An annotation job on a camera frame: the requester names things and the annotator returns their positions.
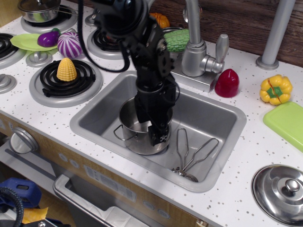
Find front right black burner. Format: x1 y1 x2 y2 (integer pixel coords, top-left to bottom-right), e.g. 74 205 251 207
29 60 103 108

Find steel bowl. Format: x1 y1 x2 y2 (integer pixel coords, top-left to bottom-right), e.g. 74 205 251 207
162 27 184 59

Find silver stove knob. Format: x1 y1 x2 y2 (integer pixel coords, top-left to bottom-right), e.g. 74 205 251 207
85 11 99 27
0 74 17 94
26 51 53 68

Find yellow toy bell pepper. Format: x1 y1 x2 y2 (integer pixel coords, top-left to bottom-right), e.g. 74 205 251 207
259 74 293 105

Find stainless steel pot lid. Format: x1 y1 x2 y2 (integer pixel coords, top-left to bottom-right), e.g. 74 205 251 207
251 165 303 227

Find grey sink basin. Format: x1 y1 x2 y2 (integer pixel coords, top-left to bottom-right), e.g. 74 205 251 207
70 71 246 192

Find green plastic cutting board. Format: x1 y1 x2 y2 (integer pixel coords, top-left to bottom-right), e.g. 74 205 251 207
263 102 303 152

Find purple toy eggplant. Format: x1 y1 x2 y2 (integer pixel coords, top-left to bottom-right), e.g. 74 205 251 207
37 28 61 47

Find silver oven dial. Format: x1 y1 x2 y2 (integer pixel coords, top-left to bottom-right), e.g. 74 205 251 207
9 127 39 154

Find silver back stove knob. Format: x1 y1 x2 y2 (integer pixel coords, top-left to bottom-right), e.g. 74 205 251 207
85 11 99 27

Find black cable lower left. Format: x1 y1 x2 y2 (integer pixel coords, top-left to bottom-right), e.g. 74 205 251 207
0 187 24 227

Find back left burner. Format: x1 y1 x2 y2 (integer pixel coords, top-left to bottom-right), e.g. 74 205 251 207
21 5 78 34

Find silver toy faucet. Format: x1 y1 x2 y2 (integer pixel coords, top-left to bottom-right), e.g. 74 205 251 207
172 0 229 92

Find black burner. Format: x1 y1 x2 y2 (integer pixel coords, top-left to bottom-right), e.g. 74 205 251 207
0 33 26 69
87 29 124 60
29 60 103 108

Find metal wire tongs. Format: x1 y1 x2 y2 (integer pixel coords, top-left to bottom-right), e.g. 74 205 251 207
172 128 220 183

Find grey vertical pole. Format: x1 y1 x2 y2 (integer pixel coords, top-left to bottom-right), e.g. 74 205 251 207
256 0 295 70

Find small lidded steel pot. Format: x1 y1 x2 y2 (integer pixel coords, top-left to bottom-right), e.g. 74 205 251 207
17 0 79 24

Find silver left stove knob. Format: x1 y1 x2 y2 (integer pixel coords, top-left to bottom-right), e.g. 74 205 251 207
0 74 17 94

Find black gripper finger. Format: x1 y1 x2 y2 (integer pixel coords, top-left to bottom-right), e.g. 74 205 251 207
148 126 170 146
136 105 151 123

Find orange toy pumpkin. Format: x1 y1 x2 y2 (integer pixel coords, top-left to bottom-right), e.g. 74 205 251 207
150 13 170 28

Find green toy bitter gourd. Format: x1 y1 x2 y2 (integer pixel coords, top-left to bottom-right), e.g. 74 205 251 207
164 29 189 52

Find purple striped toy onion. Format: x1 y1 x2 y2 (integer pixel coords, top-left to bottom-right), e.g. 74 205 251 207
57 32 82 59

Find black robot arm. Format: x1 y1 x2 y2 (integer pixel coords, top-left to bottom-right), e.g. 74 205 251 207
93 0 178 145

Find light green plastic plate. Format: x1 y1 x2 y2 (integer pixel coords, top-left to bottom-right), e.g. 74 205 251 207
10 34 57 51

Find blue tool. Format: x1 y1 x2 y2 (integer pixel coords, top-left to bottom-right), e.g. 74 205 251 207
0 178 42 211

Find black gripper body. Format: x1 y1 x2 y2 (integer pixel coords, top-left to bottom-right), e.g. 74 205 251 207
134 76 179 130

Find yellow toy corn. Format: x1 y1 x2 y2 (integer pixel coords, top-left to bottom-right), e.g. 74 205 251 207
56 58 77 82

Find left black burner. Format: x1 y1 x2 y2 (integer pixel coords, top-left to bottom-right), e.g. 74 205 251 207
0 33 26 69

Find grey oven door handle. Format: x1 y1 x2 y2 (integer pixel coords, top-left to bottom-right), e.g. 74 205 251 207
53 175 147 227

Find back right black burner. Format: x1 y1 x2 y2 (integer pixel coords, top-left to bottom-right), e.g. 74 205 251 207
87 29 124 60

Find red toy pepper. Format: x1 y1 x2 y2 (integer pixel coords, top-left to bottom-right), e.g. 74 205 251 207
214 69 240 98

